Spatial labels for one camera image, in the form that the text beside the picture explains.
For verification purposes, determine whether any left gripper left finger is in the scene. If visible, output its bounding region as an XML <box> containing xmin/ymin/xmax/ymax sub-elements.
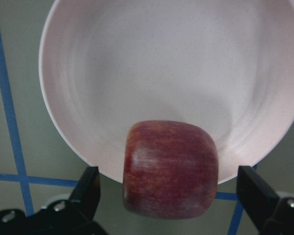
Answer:
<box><xmin>0</xmin><ymin>166</ymin><xmax>107</xmax><ymax>235</ymax></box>

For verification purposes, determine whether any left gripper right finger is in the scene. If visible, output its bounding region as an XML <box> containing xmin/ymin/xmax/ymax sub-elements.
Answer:
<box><xmin>237</xmin><ymin>166</ymin><xmax>294</xmax><ymax>235</ymax></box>

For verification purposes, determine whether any red apple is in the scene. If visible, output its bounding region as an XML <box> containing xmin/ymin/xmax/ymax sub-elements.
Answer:
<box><xmin>122</xmin><ymin>120</ymin><xmax>219</xmax><ymax>219</ymax></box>

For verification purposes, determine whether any pink plate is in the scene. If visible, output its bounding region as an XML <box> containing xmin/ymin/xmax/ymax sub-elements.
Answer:
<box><xmin>39</xmin><ymin>0</ymin><xmax>294</xmax><ymax>183</ymax></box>

